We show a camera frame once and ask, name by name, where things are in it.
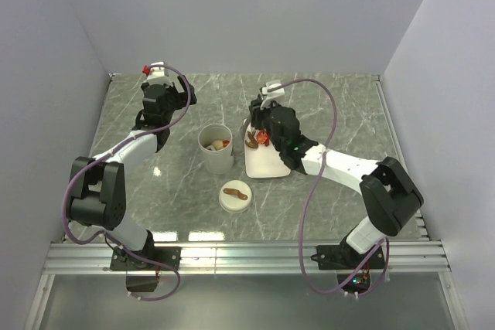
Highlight red crab toy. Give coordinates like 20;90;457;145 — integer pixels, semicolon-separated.
256;130;270;147

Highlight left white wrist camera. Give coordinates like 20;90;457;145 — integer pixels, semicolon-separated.
142;61;172;87

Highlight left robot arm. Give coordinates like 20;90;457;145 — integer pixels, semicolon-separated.
62;66;197;270

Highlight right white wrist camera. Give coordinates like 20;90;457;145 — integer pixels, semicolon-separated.
260;80;285;109

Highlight metal tongs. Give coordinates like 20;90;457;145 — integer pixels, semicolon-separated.
241;118;252;145

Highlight aluminium rail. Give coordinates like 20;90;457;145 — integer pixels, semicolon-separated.
372;75;431;240
42;240;450;275

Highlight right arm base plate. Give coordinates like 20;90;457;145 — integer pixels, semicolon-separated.
310;243;385;270

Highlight aluminium front rail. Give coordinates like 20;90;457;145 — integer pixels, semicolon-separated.
42;240;450;275

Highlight round beige bun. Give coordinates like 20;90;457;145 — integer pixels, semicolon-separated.
212;140;226;151

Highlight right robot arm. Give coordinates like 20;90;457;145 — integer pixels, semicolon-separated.
249;94;424;268

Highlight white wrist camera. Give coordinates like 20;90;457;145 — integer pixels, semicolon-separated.
260;80;285;109
142;61;172;87

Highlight white rectangular plate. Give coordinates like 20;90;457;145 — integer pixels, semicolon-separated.
243;127;291;179

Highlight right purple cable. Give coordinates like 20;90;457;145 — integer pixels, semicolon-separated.
266;78;390;295

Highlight white cylindrical lunch container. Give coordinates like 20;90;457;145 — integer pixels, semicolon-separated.
198;124;234;175

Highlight white round container lid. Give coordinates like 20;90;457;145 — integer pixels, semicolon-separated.
219;180;253;213

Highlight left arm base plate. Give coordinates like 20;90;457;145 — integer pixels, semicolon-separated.
110;247;181;271

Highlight aluminium right side rail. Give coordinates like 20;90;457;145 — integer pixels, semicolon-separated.
372;75;431;240

